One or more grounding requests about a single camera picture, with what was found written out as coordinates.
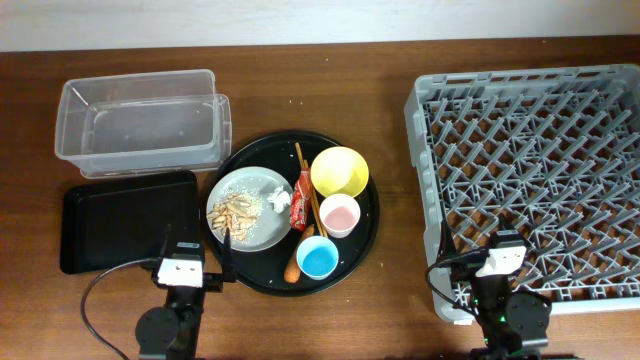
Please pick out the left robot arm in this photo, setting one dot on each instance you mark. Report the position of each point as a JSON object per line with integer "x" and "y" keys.
{"x": 171, "y": 331}

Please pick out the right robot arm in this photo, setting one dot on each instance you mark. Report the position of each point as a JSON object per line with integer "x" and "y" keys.
{"x": 513, "y": 322}

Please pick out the food scraps pile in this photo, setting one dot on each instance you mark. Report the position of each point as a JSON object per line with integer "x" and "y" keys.
{"x": 236, "y": 214}

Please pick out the yellow bowl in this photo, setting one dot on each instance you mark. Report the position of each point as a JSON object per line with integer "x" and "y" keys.
{"x": 339, "y": 170}

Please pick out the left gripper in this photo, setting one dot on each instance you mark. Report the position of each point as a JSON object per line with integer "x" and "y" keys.
{"x": 228, "y": 265}

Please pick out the pink cup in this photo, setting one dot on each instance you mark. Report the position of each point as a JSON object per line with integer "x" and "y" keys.
{"x": 339, "y": 214}

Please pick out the red snack wrapper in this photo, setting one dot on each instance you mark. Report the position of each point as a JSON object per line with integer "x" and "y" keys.
{"x": 301, "y": 201}

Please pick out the round black serving tray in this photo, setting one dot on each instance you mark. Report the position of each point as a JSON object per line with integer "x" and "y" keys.
{"x": 263, "y": 271}

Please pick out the white tissue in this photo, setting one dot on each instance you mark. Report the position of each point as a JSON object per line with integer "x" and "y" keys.
{"x": 280, "y": 199}

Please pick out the orange carrot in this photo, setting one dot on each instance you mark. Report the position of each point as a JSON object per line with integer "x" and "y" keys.
{"x": 292, "y": 271}

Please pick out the clear plastic bin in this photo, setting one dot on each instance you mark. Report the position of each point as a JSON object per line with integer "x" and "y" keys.
{"x": 137, "y": 124}

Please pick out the grey dishwasher rack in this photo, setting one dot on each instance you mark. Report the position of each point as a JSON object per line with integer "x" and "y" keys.
{"x": 556, "y": 152}

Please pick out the black rectangular tray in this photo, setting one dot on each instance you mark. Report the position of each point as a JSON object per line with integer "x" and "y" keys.
{"x": 110, "y": 223}

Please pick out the blue cup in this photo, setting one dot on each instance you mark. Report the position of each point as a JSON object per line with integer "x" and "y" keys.
{"x": 317, "y": 257}

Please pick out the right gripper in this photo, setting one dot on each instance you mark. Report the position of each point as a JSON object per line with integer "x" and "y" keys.
{"x": 446, "y": 247}

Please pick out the wooden chopstick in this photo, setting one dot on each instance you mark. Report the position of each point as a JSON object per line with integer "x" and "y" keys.
{"x": 315, "y": 208}
{"x": 303, "y": 162}

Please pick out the grey plate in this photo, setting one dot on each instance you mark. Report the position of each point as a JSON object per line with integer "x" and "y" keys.
{"x": 271, "y": 227}

